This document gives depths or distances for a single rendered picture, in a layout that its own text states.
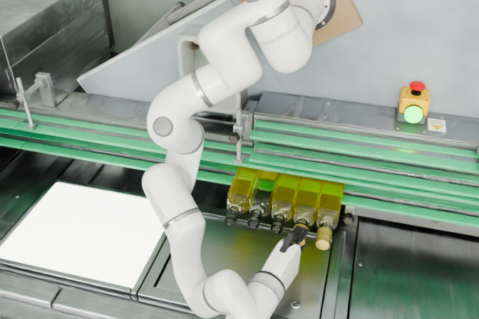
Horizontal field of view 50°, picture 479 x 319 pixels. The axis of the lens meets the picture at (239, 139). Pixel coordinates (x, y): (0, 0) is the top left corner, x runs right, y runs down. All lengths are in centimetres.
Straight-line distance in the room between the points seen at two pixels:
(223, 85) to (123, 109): 62
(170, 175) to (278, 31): 37
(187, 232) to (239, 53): 38
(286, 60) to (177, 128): 26
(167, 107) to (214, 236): 49
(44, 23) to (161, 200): 110
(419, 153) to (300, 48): 45
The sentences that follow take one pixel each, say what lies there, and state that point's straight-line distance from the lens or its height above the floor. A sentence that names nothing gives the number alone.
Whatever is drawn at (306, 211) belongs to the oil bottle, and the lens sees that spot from 127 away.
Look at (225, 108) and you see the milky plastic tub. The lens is 145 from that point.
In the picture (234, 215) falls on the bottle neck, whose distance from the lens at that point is 127.
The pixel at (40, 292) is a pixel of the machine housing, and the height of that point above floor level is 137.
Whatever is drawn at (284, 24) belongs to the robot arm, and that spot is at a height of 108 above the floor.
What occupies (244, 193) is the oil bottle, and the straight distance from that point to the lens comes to 131.
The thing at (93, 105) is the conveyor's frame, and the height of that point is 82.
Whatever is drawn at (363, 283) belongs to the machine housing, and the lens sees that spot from 139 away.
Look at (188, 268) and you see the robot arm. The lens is 112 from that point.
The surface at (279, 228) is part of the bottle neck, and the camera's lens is 127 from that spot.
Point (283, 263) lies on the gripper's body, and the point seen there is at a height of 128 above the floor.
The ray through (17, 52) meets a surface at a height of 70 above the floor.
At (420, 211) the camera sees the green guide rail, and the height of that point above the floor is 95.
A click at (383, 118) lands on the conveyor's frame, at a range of 140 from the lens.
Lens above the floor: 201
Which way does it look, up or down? 52 degrees down
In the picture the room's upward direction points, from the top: 155 degrees counter-clockwise
